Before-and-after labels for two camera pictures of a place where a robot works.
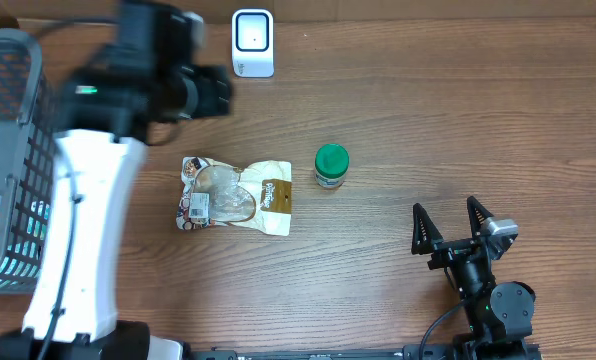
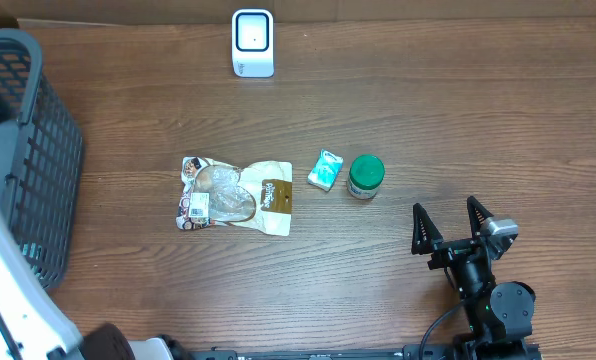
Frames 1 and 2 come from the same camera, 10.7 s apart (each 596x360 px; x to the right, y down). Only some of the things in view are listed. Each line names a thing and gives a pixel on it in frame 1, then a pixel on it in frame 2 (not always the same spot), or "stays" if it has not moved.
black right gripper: (427, 240) stays
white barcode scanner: (253, 43) stays
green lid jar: (331, 164) to (366, 172)
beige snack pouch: (256, 196) stays
